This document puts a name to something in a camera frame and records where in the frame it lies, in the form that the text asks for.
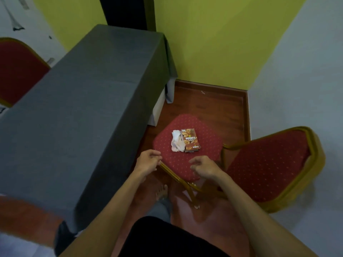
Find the person's right hand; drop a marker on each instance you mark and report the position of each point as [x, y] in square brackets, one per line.
[210, 169]

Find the person's left foot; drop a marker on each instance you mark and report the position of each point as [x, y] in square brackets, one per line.
[162, 194]

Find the person's right forearm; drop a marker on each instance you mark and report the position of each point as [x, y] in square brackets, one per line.
[257, 222]

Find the red chair with gold frame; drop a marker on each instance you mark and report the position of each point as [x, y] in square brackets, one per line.
[18, 72]
[182, 163]

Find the person's left forearm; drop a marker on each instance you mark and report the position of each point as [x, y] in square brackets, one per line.
[107, 216]

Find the white tissues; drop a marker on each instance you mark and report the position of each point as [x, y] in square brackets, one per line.
[177, 141]

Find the person's left hand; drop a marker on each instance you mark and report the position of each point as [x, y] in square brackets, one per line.
[147, 163]

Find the person's grey trousers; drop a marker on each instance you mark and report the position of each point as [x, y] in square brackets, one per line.
[160, 211]

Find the brown cookie box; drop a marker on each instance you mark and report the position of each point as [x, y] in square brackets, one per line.
[190, 140]

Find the black vertical panel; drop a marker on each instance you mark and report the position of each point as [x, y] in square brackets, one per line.
[126, 13]

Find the black trash bin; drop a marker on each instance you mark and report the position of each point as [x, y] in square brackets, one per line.
[64, 238]

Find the table with grey cloth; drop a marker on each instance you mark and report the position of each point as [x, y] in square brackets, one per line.
[80, 117]

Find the black wall decals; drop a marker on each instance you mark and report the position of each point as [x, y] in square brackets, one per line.
[18, 28]

